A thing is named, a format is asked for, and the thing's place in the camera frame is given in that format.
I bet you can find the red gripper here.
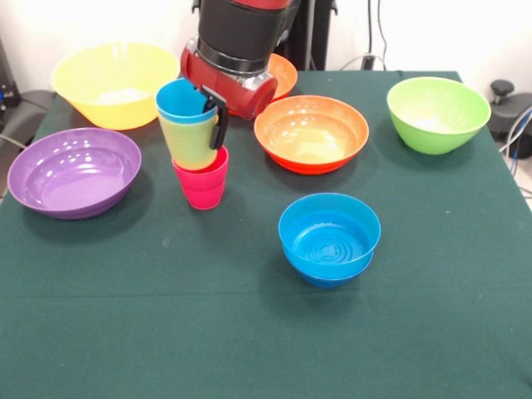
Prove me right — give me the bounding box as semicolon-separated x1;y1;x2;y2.
180;36;279;151

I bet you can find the yellow-green cup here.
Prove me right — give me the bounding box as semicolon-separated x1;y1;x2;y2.
158;114;220;171

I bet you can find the light blue cup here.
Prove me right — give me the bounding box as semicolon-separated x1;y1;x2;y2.
155;77;218;126

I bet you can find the red cup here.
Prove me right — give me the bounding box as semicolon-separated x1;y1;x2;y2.
171;145;230;210

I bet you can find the orange bowl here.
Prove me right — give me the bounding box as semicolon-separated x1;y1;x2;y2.
228;52;298;117
254;95;371;175

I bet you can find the light blue bowl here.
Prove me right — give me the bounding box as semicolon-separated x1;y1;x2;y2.
278;192;382;272

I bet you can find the dark blue bowl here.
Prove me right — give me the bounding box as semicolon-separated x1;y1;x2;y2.
283;250;374;290

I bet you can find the light green bowl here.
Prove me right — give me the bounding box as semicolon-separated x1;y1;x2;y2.
387;76;492;155

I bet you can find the large yellow bowl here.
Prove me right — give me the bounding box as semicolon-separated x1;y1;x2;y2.
50;41;182;131

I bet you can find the purple bowl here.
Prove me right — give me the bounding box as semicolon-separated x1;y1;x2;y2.
7;126;143;220

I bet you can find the black chair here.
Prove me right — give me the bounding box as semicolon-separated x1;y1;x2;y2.
0;89;57;150

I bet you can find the dark green tablecloth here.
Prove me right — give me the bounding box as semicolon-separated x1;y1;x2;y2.
0;69;532;399

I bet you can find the black knob clamp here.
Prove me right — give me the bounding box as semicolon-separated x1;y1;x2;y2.
490;79;515;109

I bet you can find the black rounded base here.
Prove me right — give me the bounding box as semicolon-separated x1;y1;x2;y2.
485;93;532;145

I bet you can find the black wall cable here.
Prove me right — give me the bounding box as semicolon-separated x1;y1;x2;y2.
375;0;390;71

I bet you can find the grey blue cable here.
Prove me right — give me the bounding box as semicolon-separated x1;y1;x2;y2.
498;106;532;161

